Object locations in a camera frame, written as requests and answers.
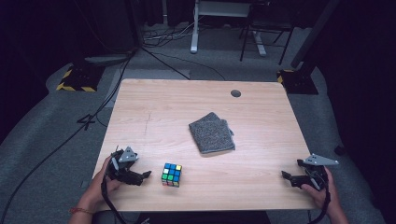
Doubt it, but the black chair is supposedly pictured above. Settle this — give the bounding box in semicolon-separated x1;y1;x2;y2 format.
239;0;296;66

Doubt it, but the long black floor cable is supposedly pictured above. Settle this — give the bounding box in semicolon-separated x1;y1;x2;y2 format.
0;50;135;222

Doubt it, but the white desk frame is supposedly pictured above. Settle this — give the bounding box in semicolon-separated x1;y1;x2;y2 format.
190;0;268;57

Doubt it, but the black caster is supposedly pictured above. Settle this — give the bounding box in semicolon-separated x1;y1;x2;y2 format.
333;144;347;157

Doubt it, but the person's dark clothing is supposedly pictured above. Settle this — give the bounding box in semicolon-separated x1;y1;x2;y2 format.
92;210;273;224

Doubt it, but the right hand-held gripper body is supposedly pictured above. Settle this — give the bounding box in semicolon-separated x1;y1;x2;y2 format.
295;153;340;190

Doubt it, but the red bracelet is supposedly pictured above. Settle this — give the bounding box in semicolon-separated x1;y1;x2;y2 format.
68;206;94;216

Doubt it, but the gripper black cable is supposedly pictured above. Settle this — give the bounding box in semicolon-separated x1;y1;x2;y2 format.
100;161;129;224
306;167;332;224

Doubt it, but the person's left hand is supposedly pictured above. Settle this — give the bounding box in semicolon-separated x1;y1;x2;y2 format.
78;155;125;213

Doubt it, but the multicoloured puzzle cube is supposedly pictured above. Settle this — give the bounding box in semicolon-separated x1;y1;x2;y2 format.
161;162;183;188

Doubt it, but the bundle of floor cables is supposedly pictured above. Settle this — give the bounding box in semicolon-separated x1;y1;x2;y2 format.
142;20;201;49

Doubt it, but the person's right hand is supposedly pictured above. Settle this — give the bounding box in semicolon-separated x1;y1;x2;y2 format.
301;166;342;217

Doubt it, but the thin black floor cable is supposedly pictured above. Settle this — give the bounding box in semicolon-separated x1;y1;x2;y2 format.
141;46;227;82

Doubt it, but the grey fluffy cloth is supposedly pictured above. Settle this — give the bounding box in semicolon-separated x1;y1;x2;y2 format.
188;111;236;155

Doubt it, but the black yellow striped base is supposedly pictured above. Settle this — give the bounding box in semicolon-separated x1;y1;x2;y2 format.
276;68;319;95
56;63;106;93

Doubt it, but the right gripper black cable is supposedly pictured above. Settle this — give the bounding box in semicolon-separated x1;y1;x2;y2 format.
306;167;332;224

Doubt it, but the black slanted pole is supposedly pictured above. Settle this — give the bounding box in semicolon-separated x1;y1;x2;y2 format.
290;0;341;70

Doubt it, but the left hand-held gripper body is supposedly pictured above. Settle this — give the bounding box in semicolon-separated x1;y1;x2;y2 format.
106;146;143;186

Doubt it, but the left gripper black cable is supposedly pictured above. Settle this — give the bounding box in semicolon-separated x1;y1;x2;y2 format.
100;161;129;224

